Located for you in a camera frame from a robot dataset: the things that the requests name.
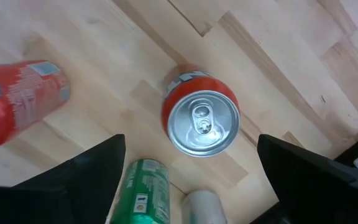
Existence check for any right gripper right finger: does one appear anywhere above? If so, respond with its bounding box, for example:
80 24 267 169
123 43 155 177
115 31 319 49
256 133 358 224

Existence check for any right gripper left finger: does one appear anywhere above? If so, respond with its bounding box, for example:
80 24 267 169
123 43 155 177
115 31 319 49
0 133 127 224

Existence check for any red Fanta can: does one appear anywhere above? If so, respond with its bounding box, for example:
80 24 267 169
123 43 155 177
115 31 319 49
160 63 241 158
0 60 71 152

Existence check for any green Sprite can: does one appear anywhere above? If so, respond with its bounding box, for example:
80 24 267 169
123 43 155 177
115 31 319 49
109 158 171 224

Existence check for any silver white can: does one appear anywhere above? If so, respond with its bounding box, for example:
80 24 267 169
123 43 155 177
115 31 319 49
181 190 228 224

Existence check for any black aluminium table frame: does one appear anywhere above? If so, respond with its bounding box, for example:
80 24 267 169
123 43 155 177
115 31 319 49
334 126 358 169

